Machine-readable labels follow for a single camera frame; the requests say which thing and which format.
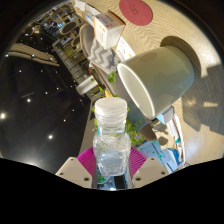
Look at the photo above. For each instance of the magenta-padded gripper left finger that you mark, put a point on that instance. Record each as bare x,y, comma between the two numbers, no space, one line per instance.
83,161

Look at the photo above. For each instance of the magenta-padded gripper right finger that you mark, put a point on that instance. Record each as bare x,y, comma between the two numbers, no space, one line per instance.
138,160

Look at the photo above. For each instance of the clear plastic bottle white cap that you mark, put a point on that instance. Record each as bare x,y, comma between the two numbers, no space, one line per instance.
111,146

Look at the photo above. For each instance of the decorated window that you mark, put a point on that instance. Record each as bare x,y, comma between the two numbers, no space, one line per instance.
160,154

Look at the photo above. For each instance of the green potted plant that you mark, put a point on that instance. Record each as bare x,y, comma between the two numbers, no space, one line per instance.
133,130

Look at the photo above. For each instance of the group of ceiling lights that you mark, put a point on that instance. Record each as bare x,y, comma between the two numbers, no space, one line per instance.
50,136

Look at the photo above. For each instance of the small blue white carton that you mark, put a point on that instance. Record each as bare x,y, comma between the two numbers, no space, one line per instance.
166,115

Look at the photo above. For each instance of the white printed leaflet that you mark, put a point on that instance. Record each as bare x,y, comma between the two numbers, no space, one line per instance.
125,50

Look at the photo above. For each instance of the orange white box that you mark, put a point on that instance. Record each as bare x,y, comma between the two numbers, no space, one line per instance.
106,30

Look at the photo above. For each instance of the group of dining chairs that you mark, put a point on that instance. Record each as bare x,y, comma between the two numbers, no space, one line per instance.
68,26

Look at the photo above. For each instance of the flat round red coaster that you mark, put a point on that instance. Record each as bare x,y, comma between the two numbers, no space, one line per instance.
136,11

